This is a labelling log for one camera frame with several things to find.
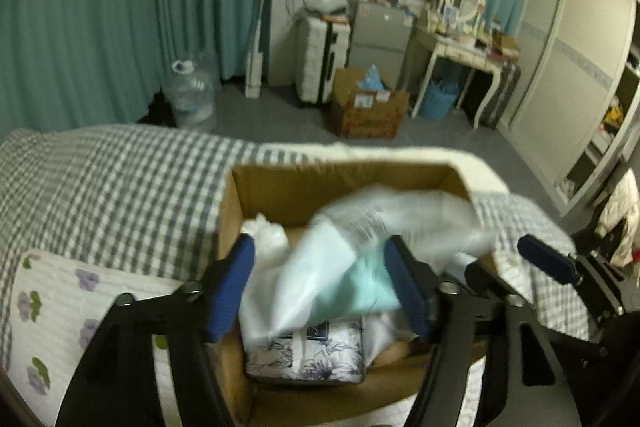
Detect white jacket on chair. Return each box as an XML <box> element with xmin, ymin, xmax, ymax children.
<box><xmin>596</xmin><ymin>168</ymin><xmax>639</xmax><ymax>268</ymax></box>

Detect brown cardboard box on bed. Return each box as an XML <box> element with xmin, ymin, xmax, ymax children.
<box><xmin>218</xmin><ymin>161</ymin><xmax>495</xmax><ymax>426</ymax></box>

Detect striped dark suitcase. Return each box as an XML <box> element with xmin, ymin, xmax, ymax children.
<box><xmin>480</xmin><ymin>63</ymin><xmax>521</xmax><ymax>129</ymax></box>

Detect white suitcase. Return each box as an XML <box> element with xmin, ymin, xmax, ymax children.
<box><xmin>295</xmin><ymin>15</ymin><xmax>350</xmax><ymax>105</ymax></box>

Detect clear water jug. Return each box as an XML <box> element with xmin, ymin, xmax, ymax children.
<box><xmin>163</xmin><ymin>60</ymin><xmax>217</xmax><ymax>132</ymax></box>

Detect cardboard box on floor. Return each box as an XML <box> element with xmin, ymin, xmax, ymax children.
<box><xmin>330</xmin><ymin>68</ymin><xmax>410</xmax><ymax>139</ymax></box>

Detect white stick vacuum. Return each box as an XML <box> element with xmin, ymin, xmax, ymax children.
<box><xmin>244</xmin><ymin>0</ymin><xmax>269</xmax><ymax>100</ymax></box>

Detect white quilt purple flowers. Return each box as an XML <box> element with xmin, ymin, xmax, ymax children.
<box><xmin>9</xmin><ymin>248</ymin><xmax>202</xmax><ymax>426</ymax></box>

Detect white dressing table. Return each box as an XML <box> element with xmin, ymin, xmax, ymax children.
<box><xmin>409</xmin><ymin>26</ymin><xmax>515</xmax><ymax>129</ymax></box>

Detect large teal curtain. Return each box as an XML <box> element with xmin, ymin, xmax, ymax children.
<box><xmin>1</xmin><ymin>0</ymin><xmax>260</xmax><ymax>133</ymax></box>

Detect grey mini fridge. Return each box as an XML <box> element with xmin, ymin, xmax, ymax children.
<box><xmin>347</xmin><ymin>1</ymin><xmax>414</xmax><ymax>90</ymax></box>

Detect blue laundry basket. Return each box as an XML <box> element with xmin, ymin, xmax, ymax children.
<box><xmin>419</xmin><ymin>80</ymin><xmax>459</xmax><ymax>121</ymax></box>

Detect white oval vanity mirror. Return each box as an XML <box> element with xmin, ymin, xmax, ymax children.
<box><xmin>438</xmin><ymin>0</ymin><xmax>486</xmax><ymax>32</ymax></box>

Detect clear plastic bag pack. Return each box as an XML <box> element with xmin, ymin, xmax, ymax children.
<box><xmin>240</xmin><ymin>185</ymin><xmax>496</xmax><ymax>346</ymax></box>

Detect white sliding wardrobe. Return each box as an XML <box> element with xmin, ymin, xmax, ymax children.
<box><xmin>500</xmin><ymin>0</ymin><xmax>639</xmax><ymax>216</ymax></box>

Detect floral tissue pack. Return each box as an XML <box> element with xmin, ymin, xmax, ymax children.
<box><xmin>245</xmin><ymin>319</ymin><xmax>366</xmax><ymax>385</ymax></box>

